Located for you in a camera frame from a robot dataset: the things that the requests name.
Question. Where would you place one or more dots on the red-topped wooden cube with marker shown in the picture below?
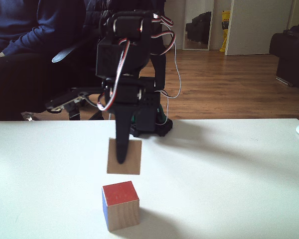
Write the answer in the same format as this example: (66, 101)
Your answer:
(122, 214)

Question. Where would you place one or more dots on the black sofa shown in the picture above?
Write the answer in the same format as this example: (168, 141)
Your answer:
(291, 59)

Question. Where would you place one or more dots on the standing mirror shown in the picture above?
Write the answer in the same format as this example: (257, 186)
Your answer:
(199, 25)

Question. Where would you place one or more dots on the green-topped wooden cube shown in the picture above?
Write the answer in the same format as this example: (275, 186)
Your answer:
(133, 159)

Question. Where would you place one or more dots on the black office chair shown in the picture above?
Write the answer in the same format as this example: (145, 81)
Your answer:
(64, 53)

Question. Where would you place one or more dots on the white door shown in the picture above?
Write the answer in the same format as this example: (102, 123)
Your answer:
(259, 27)

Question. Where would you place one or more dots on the green clamp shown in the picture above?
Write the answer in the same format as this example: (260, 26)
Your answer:
(162, 115)

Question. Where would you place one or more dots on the person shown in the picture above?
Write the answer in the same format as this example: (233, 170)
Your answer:
(27, 30)

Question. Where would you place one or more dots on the yellow bag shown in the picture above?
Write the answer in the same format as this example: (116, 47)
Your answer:
(224, 39)

